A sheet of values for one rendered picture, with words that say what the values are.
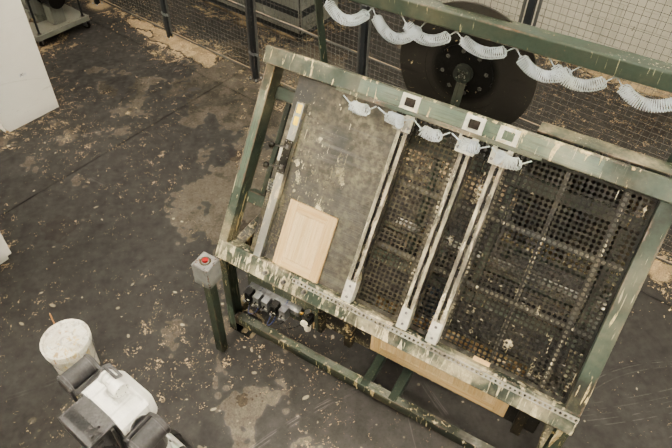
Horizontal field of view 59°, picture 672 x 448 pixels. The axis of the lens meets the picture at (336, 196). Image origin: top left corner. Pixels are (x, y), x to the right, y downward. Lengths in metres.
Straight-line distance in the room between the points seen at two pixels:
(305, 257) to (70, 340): 1.61
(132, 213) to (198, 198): 0.56
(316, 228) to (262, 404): 1.29
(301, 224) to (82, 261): 2.18
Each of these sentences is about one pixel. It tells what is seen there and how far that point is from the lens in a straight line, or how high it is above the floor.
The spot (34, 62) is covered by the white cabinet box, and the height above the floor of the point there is 0.56.
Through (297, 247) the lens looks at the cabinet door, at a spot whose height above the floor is 1.02.
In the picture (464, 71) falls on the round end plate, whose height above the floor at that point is 1.88.
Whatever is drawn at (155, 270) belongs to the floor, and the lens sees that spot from 4.82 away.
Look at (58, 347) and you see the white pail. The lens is 4.16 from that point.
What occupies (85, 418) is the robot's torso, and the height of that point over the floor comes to 1.37.
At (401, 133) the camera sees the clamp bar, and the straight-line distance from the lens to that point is 3.10.
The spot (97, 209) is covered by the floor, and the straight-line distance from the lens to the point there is 5.43.
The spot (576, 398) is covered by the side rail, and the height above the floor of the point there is 0.97.
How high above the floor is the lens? 3.62
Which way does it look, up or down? 44 degrees down
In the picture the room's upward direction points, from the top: 2 degrees clockwise
